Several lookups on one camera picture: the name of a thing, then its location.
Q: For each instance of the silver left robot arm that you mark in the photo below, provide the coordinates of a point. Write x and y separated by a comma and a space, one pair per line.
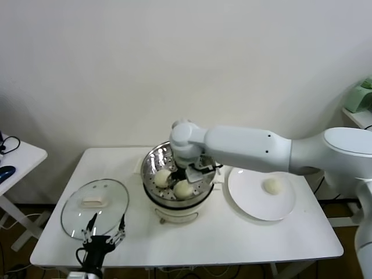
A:
85, 274

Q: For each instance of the white side table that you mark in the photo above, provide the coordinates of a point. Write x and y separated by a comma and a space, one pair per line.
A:
26, 154

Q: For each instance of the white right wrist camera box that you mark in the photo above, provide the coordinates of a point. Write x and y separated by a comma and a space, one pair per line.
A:
199, 173

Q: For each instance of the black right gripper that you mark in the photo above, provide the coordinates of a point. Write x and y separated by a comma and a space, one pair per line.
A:
181, 173

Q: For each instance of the green appliance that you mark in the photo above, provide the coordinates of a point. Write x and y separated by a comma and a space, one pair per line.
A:
357, 97

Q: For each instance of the white round plate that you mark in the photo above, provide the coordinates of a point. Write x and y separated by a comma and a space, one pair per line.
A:
250, 197

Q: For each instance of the stainless steel steamer basket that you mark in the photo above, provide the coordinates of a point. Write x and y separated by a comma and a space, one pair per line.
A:
157, 162

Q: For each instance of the blue computer mouse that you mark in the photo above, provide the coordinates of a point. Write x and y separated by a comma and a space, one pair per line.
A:
6, 172

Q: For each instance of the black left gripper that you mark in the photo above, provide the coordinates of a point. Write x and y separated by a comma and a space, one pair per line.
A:
98, 247

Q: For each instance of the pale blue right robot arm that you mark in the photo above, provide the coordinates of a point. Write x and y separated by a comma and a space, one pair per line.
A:
247, 145

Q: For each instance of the white steamed baozi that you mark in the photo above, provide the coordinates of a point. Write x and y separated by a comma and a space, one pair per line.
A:
183, 189
161, 178
273, 186

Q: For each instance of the white electric cooker pot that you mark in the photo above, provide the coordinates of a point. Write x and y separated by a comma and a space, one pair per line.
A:
177, 213

